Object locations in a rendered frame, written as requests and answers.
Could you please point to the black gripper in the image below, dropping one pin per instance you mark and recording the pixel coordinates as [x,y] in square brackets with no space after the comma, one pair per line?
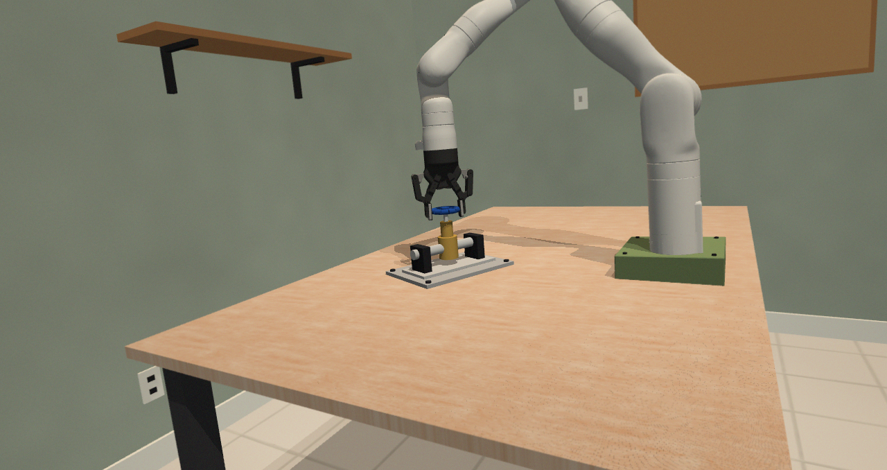
[441,176]

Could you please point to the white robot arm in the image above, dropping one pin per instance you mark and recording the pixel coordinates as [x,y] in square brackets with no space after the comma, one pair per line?
[668,104]

